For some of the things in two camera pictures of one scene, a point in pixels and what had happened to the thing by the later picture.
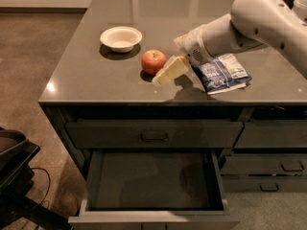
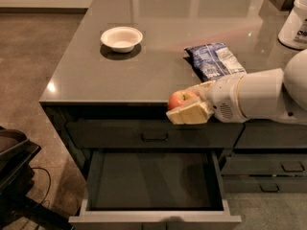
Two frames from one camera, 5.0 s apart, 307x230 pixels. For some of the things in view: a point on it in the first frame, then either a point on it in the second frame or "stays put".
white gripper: (193, 45) -> (224, 96)
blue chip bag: (222, 74) stays put
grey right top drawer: (272, 133) stays put
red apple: (152, 60) -> (180, 97)
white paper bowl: (122, 38) stays put
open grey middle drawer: (153, 190) stays put
